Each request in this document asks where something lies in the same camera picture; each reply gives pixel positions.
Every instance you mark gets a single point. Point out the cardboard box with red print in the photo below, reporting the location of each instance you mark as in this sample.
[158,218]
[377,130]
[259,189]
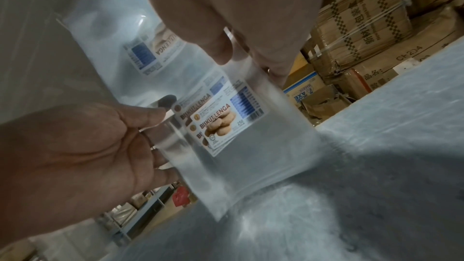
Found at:
[398,59]

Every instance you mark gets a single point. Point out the torn brown cardboard box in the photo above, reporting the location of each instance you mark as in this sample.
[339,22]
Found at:
[322,105]

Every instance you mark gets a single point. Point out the person's right hand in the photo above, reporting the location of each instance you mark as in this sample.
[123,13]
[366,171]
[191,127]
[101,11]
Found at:
[246,2]

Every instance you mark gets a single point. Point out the person's left hand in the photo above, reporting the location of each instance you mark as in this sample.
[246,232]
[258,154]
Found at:
[72,162]

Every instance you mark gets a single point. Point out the cardboard box with checker pattern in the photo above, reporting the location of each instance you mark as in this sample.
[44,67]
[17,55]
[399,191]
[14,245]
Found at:
[362,25]

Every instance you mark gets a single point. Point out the grey metal shelf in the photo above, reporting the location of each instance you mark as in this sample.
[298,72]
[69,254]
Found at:
[145,208]

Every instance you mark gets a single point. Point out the cardboard box with blue stripe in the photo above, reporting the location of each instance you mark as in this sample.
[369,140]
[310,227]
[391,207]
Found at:
[302,93]

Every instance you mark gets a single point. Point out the grey table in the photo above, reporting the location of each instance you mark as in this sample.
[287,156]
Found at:
[362,196]

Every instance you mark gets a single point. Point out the plain yellowish cardboard box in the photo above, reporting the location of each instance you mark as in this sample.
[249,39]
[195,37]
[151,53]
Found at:
[301,65]

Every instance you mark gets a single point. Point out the clear bags with labels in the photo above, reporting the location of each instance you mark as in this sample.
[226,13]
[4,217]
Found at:
[253,145]

